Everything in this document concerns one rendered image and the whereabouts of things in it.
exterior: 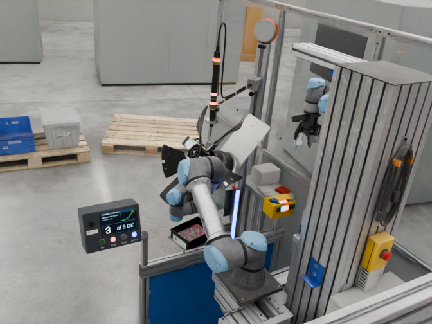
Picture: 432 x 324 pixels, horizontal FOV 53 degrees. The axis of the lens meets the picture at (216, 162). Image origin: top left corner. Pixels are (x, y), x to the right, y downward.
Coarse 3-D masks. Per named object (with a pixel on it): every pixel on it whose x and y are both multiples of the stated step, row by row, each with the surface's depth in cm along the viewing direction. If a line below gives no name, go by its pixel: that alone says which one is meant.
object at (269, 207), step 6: (264, 198) 250; (270, 198) 250; (276, 198) 251; (282, 198) 251; (288, 198) 252; (264, 204) 251; (270, 204) 246; (276, 204) 244; (282, 204) 246; (288, 204) 248; (264, 210) 252; (270, 210) 246; (288, 210) 250; (270, 216) 247; (276, 216) 247; (282, 216) 250
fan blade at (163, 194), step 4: (176, 180) 264; (172, 184) 264; (176, 184) 263; (168, 188) 264; (164, 192) 265; (160, 196) 266; (164, 196) 265; (188, 196) 262; (192, 196) 262; (164, 200) 264; (184, 200) 262; (188, 200) 261; (192, 200) 261
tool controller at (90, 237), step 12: (96, 204) 201; (108, 204) 200; (120, 204) 199; (132, 204) 199; (84, 216) 189; (96, 216) 191; (108, 216) 194; (120, 216) 197; (132, 216) 200; (84, 228) 190; (96, 228) 192; (120, 228) 198; (132, 228) 201; (84, 240) 192; (96, 240) 194; (108, 240) 196; (120, 240) 199; (132, 240) 202
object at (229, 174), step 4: (228, 172) 250; (232, 172) 250; (228, 176) 246; (232, 176) 246; (236, 176) 246; (240, 176) 246; (224, 180) 243; (228, 180) 243; (236, 180) 243; (220, 184) 240; (224, 184) 240; (228, 184) 240; (216, 188) 238
